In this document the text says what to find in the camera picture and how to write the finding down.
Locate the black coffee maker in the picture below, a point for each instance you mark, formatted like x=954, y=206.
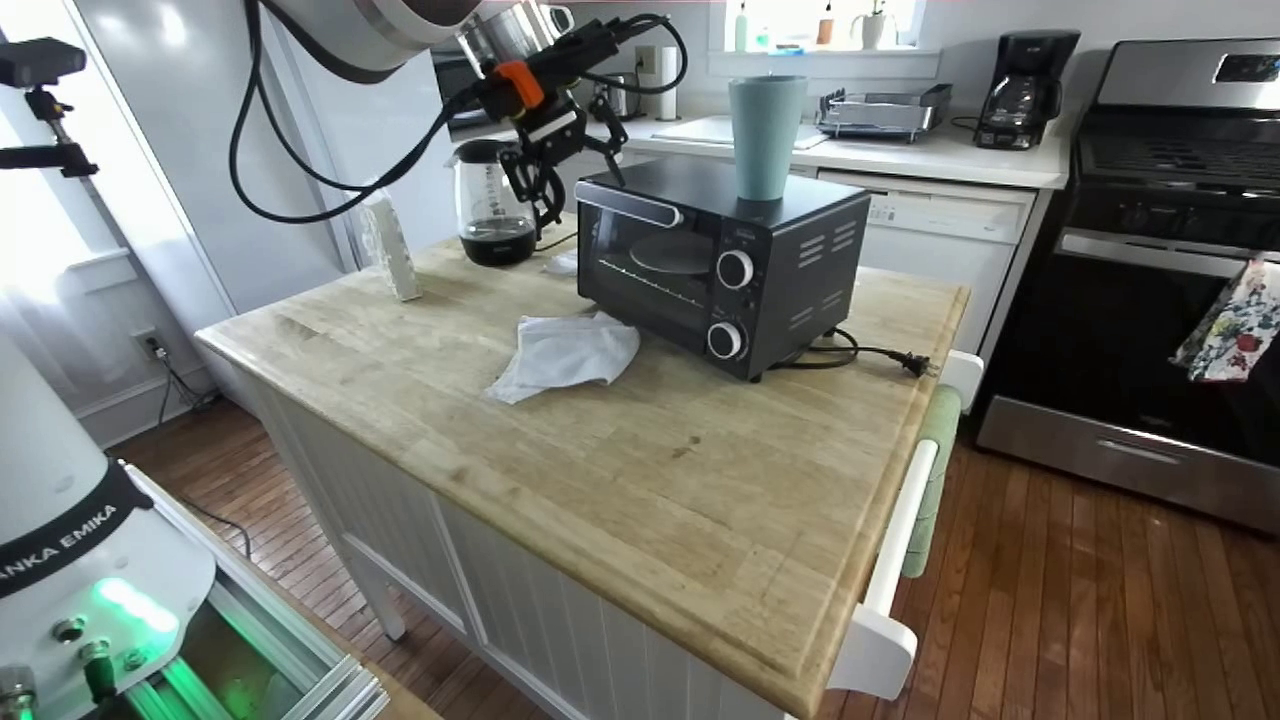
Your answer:
x=1024, y=85

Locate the white folded cloth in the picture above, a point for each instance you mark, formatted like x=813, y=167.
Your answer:
x=561, y=353

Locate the black toaster oven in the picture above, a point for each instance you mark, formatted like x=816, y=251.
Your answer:
x=784, y=265

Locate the stainless steel stove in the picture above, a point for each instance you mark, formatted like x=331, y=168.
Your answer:
x=1147, y=203

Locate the white standing plastic device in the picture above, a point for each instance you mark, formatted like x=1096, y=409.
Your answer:
x=395, y=251

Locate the green hanging towel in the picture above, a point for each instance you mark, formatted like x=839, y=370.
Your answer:
x=934, y=482

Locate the white ringed toaster knob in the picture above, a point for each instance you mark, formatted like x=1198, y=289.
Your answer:
x=724, y=341
x=732, y=271

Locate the glass toaster oven door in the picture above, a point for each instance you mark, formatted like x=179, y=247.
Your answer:
x=644, y=262

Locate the aluminium robot stand frame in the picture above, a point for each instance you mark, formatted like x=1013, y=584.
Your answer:
x=292, y=652

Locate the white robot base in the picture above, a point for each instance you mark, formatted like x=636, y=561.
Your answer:
x=67, y=535

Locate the black camera on tripod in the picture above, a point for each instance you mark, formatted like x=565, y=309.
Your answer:
x=40, y=64

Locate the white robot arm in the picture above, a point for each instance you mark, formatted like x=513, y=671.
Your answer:
x=386, y=26

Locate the glass coffee carafe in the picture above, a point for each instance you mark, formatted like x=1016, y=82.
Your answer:
x=492, y=212

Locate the white dishwasher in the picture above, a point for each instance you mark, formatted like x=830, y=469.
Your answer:
x=934, y=247

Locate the floral dish towel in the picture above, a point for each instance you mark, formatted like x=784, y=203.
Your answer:
x=1240, y=327

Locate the teal plastic cup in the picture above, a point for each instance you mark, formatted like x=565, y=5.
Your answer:
x=766, y=135

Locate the steel canister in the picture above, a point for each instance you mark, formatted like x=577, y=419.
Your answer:
x=657, y=82

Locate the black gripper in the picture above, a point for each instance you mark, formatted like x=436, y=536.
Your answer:
x=553, y=129

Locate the white kitchen island cabinet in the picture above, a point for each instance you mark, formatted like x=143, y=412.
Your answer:
x=443, y=561

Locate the white towel bar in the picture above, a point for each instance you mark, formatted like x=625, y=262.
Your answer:
x=880, y=625

